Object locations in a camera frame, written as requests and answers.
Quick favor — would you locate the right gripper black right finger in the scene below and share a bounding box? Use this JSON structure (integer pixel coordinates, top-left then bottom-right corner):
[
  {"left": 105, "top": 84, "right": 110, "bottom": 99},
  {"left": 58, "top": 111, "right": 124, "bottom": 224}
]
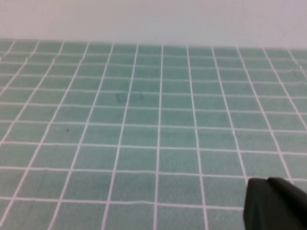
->
[{"left": 267, "top": 177, "right": 307, "bottom": 230}]

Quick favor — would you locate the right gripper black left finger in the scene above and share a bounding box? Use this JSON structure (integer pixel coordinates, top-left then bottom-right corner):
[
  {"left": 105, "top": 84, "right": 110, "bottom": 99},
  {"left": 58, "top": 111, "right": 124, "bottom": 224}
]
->
[{"left": 243, "top": 177, "right": 282, "bottom": 230}]

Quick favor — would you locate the green white checked tablecloth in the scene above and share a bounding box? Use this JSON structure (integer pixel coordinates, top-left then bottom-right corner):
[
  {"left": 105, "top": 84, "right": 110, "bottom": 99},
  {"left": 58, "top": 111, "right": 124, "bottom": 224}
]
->
[{"left": 0, "top": 38, "right": 307, "bottom": 230}]

